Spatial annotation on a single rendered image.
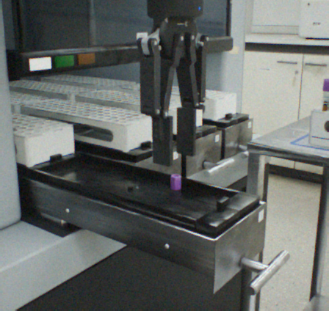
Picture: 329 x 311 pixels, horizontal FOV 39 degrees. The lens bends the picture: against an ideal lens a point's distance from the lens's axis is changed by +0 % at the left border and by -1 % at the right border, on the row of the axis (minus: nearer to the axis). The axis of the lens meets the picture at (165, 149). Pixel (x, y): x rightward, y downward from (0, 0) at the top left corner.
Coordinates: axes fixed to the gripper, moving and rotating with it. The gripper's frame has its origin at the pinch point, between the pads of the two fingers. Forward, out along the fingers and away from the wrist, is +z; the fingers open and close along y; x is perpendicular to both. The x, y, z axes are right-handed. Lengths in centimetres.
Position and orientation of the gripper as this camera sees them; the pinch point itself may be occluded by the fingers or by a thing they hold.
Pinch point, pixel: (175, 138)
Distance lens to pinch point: 65.4
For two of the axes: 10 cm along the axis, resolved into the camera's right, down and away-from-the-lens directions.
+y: -6.0, 2.3, -7.7
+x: 8.0, 1.7, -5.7
